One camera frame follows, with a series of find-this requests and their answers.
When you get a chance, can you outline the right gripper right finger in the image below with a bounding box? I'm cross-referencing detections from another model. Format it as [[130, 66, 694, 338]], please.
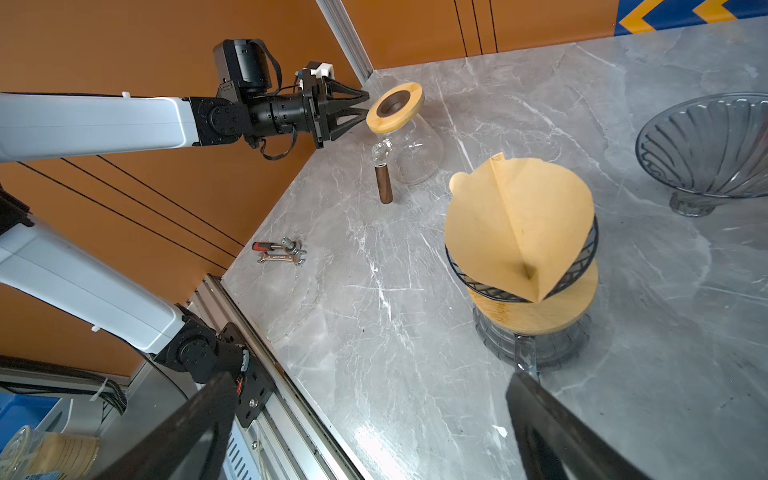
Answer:
[[506, 371, 648, 479]]

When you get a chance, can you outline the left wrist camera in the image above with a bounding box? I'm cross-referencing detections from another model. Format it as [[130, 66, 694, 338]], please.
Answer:
[[307, 61, 335, 79]]

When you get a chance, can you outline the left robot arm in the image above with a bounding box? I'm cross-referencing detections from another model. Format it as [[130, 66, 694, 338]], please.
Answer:
[[1, 38, 315, 303]]

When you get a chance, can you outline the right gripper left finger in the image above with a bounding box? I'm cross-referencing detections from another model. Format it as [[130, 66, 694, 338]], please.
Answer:
[[96, 372, 239, 479]]

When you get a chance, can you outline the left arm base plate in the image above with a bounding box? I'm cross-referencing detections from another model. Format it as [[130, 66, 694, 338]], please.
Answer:
[[220, 322, 276, 429]]

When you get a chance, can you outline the grey ribbed glass pitcher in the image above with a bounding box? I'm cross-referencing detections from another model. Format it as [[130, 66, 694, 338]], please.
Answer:
[[472, 307, 592, 378]]

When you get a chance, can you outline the grey glass dripper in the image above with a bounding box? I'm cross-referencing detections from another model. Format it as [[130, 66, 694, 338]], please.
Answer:
[[635, 92, 767, 218]]

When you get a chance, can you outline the metal wrench set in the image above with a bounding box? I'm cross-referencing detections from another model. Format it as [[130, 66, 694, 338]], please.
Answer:
[[251, 237, 307, 266]]

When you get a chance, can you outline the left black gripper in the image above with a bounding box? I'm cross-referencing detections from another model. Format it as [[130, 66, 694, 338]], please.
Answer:
[[213, 39, 370, 161]]

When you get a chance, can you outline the brown paper coffee filter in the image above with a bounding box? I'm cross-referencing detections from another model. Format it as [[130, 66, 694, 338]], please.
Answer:
[[444, 154, 595, 303]]

